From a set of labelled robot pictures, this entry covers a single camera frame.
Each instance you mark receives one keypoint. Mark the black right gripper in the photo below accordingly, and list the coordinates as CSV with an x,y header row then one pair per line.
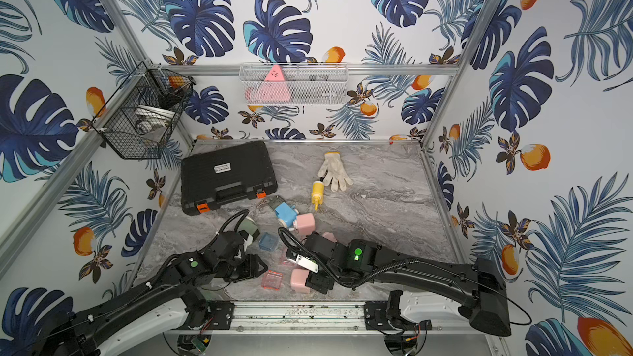
x,y
317,283

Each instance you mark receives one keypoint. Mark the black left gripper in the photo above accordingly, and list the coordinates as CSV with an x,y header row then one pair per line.
x,y
249,267

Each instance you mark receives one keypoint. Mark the pink pencil sharpener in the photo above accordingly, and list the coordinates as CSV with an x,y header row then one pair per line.
x,y
304,224
329,236
298,281

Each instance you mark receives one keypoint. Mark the clear red-rimmed sharpener tray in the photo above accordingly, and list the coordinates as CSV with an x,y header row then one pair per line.
x,y
272,280

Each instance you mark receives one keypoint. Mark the pink clear sharpener tray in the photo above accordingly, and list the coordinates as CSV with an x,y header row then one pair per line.
x,y
286,260

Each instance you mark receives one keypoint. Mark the yellow pencil sharpener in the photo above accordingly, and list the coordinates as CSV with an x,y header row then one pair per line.
x,y
317,194

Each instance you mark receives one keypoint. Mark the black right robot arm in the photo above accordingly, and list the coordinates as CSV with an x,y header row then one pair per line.
x,y
478,288

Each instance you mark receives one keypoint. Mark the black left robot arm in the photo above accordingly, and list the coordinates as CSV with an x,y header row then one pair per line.
x,y
177,281

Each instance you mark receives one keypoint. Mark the blue clear sharpener tray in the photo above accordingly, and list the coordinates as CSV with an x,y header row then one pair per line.
x,y
268,242

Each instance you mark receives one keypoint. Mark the blue pencil sharpener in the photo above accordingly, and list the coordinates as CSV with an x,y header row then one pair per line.
x,y
286,215

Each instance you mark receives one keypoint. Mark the grey clear sharpener tray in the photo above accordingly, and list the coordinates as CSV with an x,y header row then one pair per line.
x,y
275,201

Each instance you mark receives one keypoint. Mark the black plastic tool case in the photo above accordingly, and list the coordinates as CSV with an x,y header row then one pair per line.
x,y
214,179

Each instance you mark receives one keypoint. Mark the white knit work glove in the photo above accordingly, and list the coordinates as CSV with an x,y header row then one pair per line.
x,y
333,173

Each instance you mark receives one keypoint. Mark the pink triangular object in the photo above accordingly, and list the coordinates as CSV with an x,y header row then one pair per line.
x,y
274,89

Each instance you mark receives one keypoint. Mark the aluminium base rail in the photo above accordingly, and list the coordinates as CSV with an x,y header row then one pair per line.
x,y
333,318

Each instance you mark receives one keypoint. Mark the clear wall-mounted shelf bin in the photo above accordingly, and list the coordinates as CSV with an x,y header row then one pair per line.
x,y
309,83

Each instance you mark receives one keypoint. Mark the black wire basket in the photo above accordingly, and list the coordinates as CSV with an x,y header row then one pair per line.
x,y
148,107

